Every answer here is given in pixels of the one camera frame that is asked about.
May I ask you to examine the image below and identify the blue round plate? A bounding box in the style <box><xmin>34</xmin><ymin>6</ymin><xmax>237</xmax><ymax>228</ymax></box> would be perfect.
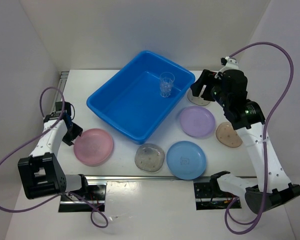
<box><xmin>166</xmin><ymin>141</ymin><xmax>207</xmax><ymax>180</ymax></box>

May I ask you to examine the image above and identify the grey translucent speckled dish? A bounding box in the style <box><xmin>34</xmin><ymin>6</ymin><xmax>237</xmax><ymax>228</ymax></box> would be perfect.
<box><xmin>134</xmin><ymin>143</ymin><xmax>166</xmax><ymax>173</ymax></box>

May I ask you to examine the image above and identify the aluminium rail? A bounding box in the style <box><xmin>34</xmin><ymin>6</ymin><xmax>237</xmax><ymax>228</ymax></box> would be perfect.
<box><xmin>82</xmin><ymin>174</ymin><xmax>258</xmax><ymax>181</ymax></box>
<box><xmin>58</xmin><ymin>71</ymin><xmax>70</xmax><ymax>93</ymax></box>

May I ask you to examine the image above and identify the purple round plate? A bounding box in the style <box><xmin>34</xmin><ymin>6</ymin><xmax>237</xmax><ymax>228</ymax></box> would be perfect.
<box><xmin>179</xmin><ymin>106</ymin><xmax>216</xmax><ymax>138</ymax></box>

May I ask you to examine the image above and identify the pink round plate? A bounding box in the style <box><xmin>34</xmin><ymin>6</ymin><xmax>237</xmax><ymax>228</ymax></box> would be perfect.
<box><xmin>73</xmin><ymin>128</ymin><xmax>114</xmax><ymax>166</ymax></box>

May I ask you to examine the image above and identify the aluminium rail front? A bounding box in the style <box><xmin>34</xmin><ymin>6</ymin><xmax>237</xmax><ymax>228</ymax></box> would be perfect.
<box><xmin>82</xmin><ymin>174</ymin><xmax>258</xmax><ymax>181</ymax></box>

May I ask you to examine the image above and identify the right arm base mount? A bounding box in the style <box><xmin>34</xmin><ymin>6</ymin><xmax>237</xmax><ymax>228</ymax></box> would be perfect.
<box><xmin>193</xmin><ymin>181</ymin><xmax>236</xmax><ymax>211</ymax></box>

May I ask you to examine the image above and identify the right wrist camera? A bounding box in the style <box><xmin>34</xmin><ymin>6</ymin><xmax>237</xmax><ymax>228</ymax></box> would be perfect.
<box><xmin>219</xmin><ymin>56</ymin><xmax>239</xmax><ymax>73</ymax></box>

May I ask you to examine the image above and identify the aluminium rail left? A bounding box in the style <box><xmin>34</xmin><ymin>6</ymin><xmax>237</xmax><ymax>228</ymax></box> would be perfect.
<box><xmin>58</xmin><ymin>71</ymin><xmax>70</xmax><ymax>93</ymax></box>

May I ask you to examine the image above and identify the clear plastic cup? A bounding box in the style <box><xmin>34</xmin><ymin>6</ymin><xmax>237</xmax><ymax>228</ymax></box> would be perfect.
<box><xmin>159</xmin><ymin>72</ymin><xmax>175</xmax><ymax>98</ymax></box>
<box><xmin>160</xmin><ymin>82</ymin><xmax>173</xmax><ymax>98</ymax></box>

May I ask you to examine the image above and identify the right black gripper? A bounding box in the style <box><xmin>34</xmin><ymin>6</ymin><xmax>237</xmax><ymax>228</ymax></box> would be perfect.
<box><xmin>190</xmin><ymin>68</ymin><xmax>230</xmax><ymax>107</ymax></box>

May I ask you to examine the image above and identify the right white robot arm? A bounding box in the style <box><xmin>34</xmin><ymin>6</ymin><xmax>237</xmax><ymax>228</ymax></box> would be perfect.
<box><xmin>190</xmin><ymin>69</ymin><xmax>300</xmax><ymax>214</ymax></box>

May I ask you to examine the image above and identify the pink translucent dish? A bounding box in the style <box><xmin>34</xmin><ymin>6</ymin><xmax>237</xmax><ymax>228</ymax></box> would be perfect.
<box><xmin>215</xmin><ymin>122</ymin><xmax>243</xmax><ymax>148</ymax></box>

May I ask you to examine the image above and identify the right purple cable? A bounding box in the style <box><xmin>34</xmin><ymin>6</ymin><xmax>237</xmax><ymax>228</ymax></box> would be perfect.
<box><xmin>224</xmin><ymin>41</ymin><xmax>295</xmax><ymax>235</ymax></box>

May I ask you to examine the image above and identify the clear translucent dish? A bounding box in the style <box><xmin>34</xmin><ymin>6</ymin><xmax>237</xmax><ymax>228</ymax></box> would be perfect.
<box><xmin>187</xmin><ymin>89</ymin><xmax>211</xmax><ymax>107</ymax></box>

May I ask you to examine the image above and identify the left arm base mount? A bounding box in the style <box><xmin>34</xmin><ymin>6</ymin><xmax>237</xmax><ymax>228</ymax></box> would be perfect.
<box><xmin>58</xmin><ymin>182</ymin><xmax>107</xmax><ymax>213</ymax></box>

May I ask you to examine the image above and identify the blue plastic bin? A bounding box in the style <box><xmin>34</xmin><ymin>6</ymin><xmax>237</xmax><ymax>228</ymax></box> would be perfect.
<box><xmin>86</xmin><ymin>50</ymin><xmax>196</xmax><ymax>144</ymax></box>

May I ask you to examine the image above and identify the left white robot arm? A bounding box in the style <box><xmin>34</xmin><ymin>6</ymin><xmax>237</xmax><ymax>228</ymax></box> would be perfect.
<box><xmin>17</xmin><ymin>101</ymin><xmax>90</xmax><ymax>200</ymax></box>

